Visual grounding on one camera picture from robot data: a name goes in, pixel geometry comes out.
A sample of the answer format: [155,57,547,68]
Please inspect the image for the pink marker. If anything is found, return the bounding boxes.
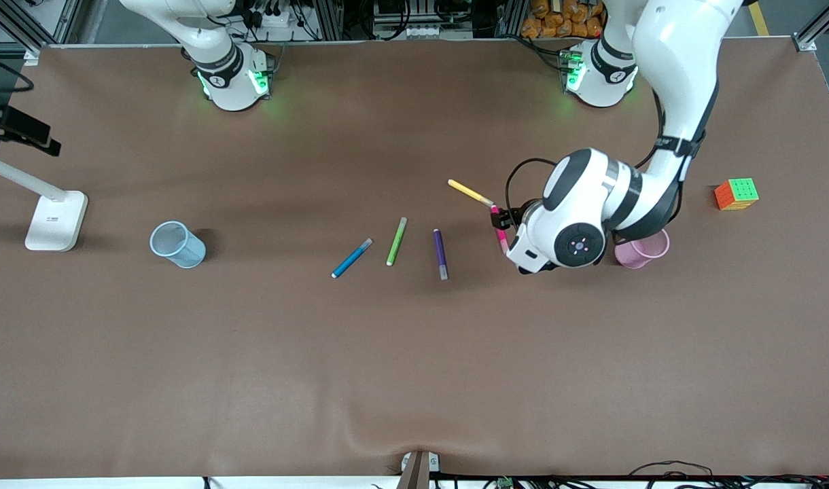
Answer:
[491,205,511,254]

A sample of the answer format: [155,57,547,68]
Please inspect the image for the blue marker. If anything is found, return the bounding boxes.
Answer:
[331,238,374,279]

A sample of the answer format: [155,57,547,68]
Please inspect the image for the yellow marker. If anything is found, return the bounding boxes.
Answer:
[448,179,495,207]

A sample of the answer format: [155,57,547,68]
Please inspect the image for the white desk lamp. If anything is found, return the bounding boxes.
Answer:
[0,151,89,253]

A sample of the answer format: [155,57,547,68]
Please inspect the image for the purple marker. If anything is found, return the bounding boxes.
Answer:
[433,229,449,281]

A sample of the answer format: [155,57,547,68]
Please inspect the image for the green marker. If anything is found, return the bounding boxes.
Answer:
[386,217,408,267]

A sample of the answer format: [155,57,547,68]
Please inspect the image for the translucent pink cup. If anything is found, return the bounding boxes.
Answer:
[614,229,671,270]

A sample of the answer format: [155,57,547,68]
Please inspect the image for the translucent blue cup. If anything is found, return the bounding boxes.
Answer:
[149,221,207,269]

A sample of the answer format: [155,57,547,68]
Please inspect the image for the orange snack bags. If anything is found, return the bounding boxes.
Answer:
[521,0,607,39]

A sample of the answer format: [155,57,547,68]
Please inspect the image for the white power strip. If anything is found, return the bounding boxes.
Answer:
[402,24,457,39]

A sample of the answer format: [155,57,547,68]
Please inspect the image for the colourful puzzle cube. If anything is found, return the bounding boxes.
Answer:
[714,178,760,211]

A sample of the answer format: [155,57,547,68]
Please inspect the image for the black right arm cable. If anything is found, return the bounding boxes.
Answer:
[0,54,34,93]

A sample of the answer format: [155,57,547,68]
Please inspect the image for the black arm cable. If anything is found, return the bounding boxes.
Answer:
[0,54,34,93]
[506,88,665,213]

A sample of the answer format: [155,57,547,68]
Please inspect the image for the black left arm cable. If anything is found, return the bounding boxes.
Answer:
[506,88,665,213]

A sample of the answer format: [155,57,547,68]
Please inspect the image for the aluminium frame post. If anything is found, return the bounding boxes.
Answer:
[0,0,43,67]
[792,0,829,52]

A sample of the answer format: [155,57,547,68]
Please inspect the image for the black cable bundle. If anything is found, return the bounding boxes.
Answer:
[629,460,829,489]

